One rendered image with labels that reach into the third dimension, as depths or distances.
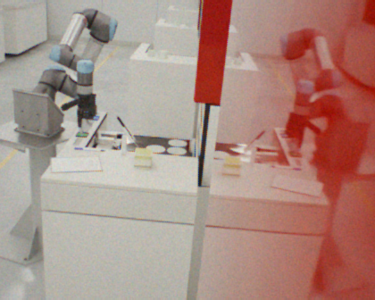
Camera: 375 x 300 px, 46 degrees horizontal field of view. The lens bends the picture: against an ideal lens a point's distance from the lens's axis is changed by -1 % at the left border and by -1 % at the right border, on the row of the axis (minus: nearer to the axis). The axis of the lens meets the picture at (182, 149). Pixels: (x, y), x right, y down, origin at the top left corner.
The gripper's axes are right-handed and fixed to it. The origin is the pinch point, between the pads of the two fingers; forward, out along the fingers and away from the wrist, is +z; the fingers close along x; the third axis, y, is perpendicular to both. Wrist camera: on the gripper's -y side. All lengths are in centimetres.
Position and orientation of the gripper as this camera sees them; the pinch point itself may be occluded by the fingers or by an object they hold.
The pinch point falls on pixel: (80, 131)
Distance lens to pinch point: 226.9
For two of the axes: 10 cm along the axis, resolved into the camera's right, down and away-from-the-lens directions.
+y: 10.0, 0.9, 0.0
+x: 0.4, -3.8, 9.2
